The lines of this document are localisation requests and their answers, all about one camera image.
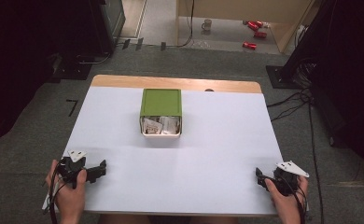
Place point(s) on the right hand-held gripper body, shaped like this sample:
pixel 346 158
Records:
pixel 287 182

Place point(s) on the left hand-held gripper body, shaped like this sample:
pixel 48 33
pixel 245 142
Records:
pixel 69 168

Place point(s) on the pile of white paper packets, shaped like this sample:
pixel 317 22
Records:
pixel 161 125

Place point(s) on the green box with cream interior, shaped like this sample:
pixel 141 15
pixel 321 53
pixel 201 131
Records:
pixel 161 102

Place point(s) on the person's right hand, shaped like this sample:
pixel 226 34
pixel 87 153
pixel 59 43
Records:
pixel 290 205

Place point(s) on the person's left hand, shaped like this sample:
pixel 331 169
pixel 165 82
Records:
pixel 68 199

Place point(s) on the person's lap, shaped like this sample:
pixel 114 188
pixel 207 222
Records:
pixel 167 219

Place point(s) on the black stand base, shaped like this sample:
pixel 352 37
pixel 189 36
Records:
pixel 71 70

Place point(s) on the wooden table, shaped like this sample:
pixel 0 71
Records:
pixel 170 82

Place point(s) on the dark curtain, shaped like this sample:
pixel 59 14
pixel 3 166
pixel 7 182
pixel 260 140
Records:
pixel 357 93
pixel 21 62

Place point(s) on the red can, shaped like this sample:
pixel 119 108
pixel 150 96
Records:
pixel 249 45
pixel 260 34
pixel 253 25

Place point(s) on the black equipment case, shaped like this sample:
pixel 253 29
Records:
pixel 108 25

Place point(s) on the grey mug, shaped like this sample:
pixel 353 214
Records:
pixel 206 25

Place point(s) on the black stand with base plate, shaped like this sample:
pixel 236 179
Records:
pixel 307 37

